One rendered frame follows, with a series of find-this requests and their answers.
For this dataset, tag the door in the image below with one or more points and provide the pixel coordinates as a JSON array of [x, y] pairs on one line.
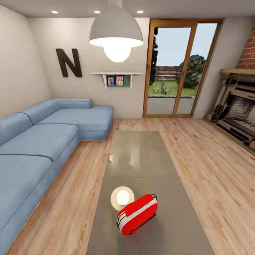
[[179, 52]]

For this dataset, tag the coffee table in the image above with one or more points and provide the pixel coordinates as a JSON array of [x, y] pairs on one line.
[[139, 164]]

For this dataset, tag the shelf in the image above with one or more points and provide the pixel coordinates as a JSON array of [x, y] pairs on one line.
[[127, 78]]

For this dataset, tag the sofa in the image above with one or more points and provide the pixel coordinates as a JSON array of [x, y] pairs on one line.
[[35, 145]]

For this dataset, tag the decorative sign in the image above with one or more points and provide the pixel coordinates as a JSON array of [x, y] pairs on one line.
[[62, 57]]

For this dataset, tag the wood fireplace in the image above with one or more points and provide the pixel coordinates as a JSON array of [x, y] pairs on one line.
[[234, 111]]

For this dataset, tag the radio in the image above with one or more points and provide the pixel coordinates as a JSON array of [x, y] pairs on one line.
[[136, 214]]

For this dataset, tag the room light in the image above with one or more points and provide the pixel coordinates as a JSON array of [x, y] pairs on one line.
[[115, 22]]

